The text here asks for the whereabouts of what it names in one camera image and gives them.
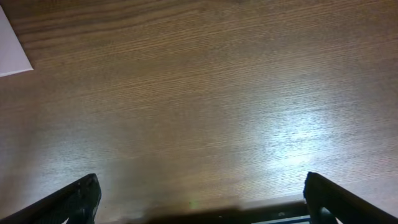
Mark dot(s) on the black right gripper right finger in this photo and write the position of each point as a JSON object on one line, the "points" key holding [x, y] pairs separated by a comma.
{"points": [[327, 202]]}

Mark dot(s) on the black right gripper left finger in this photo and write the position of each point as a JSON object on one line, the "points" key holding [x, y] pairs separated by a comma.
{"points": [[76, 203]]}

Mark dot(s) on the pink cardboard box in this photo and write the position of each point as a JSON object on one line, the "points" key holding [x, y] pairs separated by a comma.
{"points": [[12, 58]]}

